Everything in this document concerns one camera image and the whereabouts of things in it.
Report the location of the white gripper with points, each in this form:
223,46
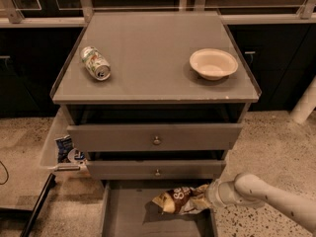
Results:
214,192

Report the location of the brown chip bag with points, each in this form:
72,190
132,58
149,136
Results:
183,200

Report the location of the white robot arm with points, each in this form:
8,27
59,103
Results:
274,161

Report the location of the top grey drawer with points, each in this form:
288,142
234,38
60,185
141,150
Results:
154,137

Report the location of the grey drawer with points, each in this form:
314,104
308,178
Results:
154,137
129,211
156,169

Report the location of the bottom grey drawer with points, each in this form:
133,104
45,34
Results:
129,211

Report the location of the grey drawer cabinet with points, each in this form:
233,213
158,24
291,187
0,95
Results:
151,79

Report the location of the middle grey drawer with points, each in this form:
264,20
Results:
156,169

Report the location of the white paper bowl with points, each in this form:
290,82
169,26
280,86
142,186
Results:
213,64

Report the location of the white round packet in bin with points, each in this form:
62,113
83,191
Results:
76,156

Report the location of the blue snack packet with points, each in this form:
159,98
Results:
64,146

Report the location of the clear plastic storage bin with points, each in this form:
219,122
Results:
49,152

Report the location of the black metal floor bar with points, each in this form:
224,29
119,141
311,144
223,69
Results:
49,184

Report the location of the green soda can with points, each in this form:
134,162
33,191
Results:
95,63

